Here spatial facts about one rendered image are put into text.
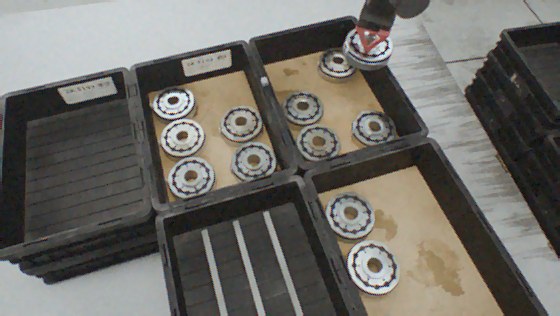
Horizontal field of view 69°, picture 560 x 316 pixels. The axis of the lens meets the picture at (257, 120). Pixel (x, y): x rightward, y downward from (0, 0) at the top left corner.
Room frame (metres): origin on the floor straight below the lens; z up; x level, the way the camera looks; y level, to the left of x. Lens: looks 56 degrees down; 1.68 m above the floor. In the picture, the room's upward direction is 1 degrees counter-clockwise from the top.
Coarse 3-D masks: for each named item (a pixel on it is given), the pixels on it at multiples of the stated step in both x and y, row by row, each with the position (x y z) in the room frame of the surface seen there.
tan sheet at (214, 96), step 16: (208, 80) 0.71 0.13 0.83; (224, 80) 0.71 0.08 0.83; (240, 80) 0.71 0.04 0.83; (208, 96) 0.66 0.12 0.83; (224, 96) 0.66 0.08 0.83; (240, 96) 0.66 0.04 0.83; (208, 112) 0.61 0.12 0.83; (160, 128) 0.56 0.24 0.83; (208, 128) 0.56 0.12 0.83; (208, 144) 0.51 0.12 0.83; (224, 144) 0.51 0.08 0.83; (208, 160) 0.47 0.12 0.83; (224, 160) 0.47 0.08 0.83; (224, 176) 0.43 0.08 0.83
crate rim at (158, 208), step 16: (208, 48) 0.73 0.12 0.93; (224, 48) 0.74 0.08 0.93; (144, 64) 0.69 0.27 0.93; (256, 64) 0.68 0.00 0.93; (256, 80) 0.63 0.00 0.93; (272, 112) 0.53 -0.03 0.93; (144, 128) 0.50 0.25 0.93; (144, 144) 0.46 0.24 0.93; (288, 144) 0.45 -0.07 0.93; (288, 160) 0.41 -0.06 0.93; (272, 176) 0.37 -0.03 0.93; (208, 192) 0.34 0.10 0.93; (224, 192) 0.34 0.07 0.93; (160, 208) 0.31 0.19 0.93
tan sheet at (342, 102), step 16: (272, 64) 0.77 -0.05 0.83; (288, 64) 0.76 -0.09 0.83; (304, 64) 0.76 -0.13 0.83; (272, 80) 0.71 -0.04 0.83; (288, 80) 0.71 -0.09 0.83; (304, 80) 0.71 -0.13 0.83; (320, 80) 0.70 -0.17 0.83; (352, 80) 0.70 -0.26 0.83; (320, 96) 0.65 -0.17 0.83; (336, 96) 0.65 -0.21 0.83; (352, 96) 0.65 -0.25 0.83; (368, 96) 0.65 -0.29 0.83; (336, 112) 0.60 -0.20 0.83; (352, 112) 0.60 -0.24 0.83; (384, 112) 0.59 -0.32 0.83; (336, 128) 0.55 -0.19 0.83; (352, 144) 0.50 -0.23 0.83
